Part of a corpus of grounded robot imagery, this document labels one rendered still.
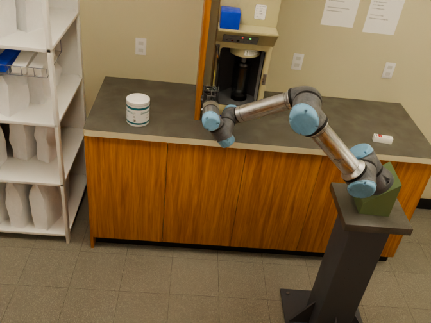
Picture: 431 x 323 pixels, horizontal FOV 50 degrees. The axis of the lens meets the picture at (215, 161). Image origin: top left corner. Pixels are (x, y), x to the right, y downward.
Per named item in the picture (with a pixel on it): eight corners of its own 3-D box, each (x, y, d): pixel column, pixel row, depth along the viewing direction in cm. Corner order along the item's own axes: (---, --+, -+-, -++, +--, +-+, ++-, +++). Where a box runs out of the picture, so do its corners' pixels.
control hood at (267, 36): (215, 39, 257) (217, 21, 252) (273, 45, 260) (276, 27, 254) (215, 47, 248) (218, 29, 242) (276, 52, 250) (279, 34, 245)
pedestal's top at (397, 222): (410, 235, 217) (413, 229, 214) (343, 230, 215) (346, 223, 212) (388, 193, 243) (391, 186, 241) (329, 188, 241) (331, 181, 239)
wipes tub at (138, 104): (127, 115, 273) (127, 91, 264) (150, 116, 274) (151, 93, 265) (124, 125, 262) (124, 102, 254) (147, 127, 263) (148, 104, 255)
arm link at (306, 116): (382, 172, 206) (311, 85, 186) (381, 197, 196) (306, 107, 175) (358, 181, 214) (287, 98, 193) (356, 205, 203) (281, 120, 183)
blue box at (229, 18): (219, 22, 251) (220, 5, 246) (237, 24, 252) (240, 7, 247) (219, 28, 243) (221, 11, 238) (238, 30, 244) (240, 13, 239)
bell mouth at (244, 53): (229, 45, 279) (229, 36, 276) (258, 48, 280) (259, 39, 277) (230, 56, 264) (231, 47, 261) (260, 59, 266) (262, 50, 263)
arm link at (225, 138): (239, 131, 212) (228, 113, 207) (233, 147, 204) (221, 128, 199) (225, 135, 216) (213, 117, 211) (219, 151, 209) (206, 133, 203)
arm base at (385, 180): (397, 188, 210) (388, 172, 206) (365, 200, 217) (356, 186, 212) (390, 166, 222) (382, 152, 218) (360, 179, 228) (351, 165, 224)
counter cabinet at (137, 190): (108, 186, 365) (105, 81, 314) (362, 205, 380) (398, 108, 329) (90, 248, 310) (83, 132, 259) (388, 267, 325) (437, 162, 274)
